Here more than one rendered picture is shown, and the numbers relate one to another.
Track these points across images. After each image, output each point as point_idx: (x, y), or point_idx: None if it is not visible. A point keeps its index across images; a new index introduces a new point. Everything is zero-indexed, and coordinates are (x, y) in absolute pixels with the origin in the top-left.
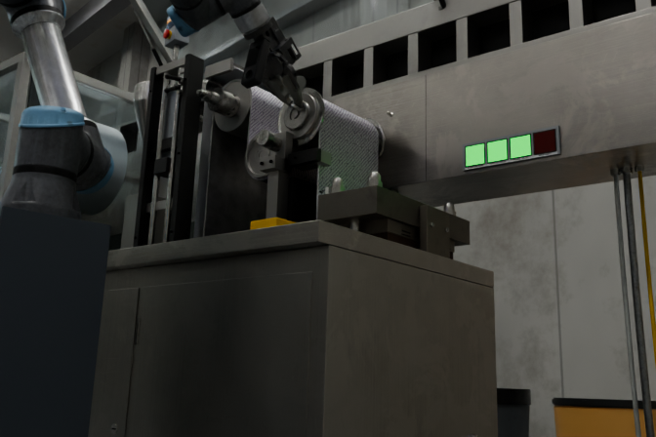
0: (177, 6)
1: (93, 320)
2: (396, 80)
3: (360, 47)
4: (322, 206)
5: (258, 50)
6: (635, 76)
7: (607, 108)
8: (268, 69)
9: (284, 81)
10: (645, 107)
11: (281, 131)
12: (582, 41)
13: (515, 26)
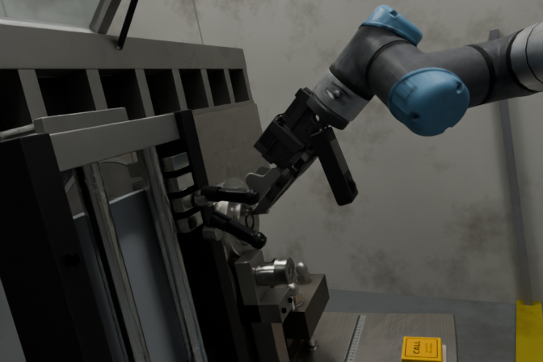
0: (488, 102)
1: None
2: None
3: (10, 63)
4: (309, 320)
5: (338, 146)
6: (241, 147)
7: (236, 169)
8: (305, 168)
9: (292, 181)
10: (247, 167)
11: (225, 250)
12: (218, 118)
13: (181, 94)
